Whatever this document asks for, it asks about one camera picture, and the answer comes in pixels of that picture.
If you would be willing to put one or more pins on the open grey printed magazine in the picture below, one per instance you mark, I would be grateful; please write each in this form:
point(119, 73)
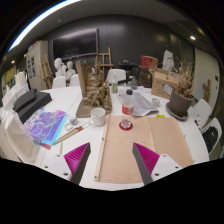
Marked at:
point(143, 103)

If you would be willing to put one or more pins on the long ceiling light strip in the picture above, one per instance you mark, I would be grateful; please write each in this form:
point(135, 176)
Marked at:
point(36, 20)

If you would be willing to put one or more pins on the light plywood board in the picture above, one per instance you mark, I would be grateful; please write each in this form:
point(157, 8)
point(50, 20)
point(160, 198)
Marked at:
point(120, 156)

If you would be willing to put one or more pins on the grey plant saucer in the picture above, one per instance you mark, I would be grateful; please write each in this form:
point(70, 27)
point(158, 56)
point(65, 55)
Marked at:
point(175, 116)

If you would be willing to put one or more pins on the black backpack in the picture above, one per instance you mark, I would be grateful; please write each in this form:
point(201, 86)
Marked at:
point(210, 138)

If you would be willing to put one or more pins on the clear red-label drink bottle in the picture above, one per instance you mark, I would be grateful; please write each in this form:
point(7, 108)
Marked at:
point(127, 110)

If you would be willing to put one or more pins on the small glass jar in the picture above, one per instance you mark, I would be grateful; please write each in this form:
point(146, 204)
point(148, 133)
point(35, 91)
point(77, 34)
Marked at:
point(155, 102)

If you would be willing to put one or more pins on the white plaster statue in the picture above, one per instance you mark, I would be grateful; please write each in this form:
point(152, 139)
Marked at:
point(168, 60)

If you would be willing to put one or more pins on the small black box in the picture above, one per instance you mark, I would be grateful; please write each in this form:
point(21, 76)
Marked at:
point(24, 99)

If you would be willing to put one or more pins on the large black box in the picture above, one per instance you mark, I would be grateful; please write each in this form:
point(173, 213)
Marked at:
point(38, 105)

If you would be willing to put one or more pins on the green-label white spray bottle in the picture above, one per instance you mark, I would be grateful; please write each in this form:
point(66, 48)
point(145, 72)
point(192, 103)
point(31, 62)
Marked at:
point(114, 86)

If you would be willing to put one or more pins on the white framed canvas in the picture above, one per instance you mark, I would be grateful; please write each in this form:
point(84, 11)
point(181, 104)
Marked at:
point(18, 136)

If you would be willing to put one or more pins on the dark spray bottle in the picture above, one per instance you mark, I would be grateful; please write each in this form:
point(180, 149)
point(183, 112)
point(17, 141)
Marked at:
point(133, 84)

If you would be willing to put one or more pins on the ceiling spotlight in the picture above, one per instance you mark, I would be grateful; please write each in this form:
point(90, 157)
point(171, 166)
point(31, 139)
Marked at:
point(192, 37)

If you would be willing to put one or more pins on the white mug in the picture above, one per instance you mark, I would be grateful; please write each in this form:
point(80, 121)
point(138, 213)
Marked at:
point(97, 117)

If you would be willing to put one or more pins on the dark brown box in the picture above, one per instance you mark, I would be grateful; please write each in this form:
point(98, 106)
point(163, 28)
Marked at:
point(144, 77)

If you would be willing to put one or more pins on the red box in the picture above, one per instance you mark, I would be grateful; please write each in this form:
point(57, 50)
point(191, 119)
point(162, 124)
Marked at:
point(149, 62)

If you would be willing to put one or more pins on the white foam block stack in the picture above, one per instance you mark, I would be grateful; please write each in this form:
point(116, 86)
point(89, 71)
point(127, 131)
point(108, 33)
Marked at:
point(15, 90)

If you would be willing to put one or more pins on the white plaster bust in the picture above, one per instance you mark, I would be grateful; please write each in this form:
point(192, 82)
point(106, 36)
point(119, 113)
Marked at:
point(59, 66)
point(70, 69)

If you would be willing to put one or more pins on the wooden easel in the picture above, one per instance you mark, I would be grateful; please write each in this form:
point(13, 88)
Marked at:
point(46, 71)
point(104, 58)

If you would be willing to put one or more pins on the white chair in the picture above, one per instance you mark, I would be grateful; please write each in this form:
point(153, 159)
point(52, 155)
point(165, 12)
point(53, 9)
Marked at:
point(116, 76)
point(74, 80)
point(58, 82)
point(216, 123)
point(201, 111)

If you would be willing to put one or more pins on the black wall screen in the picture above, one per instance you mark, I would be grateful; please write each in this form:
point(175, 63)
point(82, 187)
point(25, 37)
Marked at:
point(75, 43)

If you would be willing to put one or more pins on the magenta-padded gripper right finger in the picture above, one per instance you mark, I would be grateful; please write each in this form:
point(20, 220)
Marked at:
point(165, 165)

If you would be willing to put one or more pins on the small white-lidded jar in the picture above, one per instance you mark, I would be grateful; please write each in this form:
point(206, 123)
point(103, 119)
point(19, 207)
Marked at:
point(73, 120)

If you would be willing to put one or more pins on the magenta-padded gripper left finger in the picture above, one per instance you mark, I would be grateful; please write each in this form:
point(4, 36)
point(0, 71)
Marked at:
point(56, 165)

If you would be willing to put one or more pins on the wooden cactus figure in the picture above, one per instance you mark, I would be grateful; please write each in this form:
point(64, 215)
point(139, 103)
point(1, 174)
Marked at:
point(206, 90)

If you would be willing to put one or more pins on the dried plant in grey pot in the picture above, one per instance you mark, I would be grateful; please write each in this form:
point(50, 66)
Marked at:
point(179, 103)

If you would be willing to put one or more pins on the flat round red coaster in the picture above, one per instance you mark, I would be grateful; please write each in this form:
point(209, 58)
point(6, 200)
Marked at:
point(120, 127)

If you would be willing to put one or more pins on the small yellow label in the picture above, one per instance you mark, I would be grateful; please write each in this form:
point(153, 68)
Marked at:
point(160, 116)

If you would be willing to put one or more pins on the wooden stick with red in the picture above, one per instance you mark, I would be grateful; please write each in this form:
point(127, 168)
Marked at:
point(68, 135)

